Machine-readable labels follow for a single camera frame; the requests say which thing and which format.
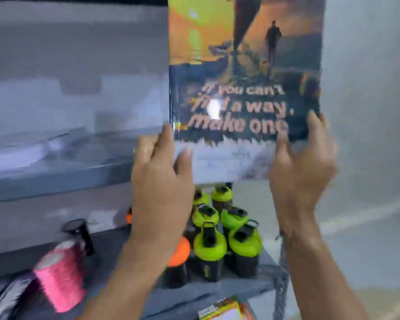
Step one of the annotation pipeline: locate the person's right hand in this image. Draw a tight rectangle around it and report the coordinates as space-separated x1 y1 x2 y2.
269 110 339 238

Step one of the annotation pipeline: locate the person's left hand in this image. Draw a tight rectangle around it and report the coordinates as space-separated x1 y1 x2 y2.
131 123 196 251

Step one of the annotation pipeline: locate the sunset picture notebook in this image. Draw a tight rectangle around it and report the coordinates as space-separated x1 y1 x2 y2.
168 0 326 184

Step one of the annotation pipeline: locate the person's left forearm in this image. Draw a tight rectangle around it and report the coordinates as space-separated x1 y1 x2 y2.
77 237 178 320

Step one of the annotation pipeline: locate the person's right forearm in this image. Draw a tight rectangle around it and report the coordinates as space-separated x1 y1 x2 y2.
280 230 370 320

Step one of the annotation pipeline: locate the group of green-lid shaker bottles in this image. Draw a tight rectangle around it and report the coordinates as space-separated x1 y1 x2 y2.
185 183 264 282

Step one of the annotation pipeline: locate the grey metal shelf rack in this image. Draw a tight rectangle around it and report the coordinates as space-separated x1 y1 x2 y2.
0 128 290 320

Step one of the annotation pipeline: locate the yellow orange printed box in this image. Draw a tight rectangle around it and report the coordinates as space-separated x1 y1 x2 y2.
198 296 254 320

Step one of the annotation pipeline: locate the pink spray bottle black trigger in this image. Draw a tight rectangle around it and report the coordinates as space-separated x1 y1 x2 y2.
33 219 96 314

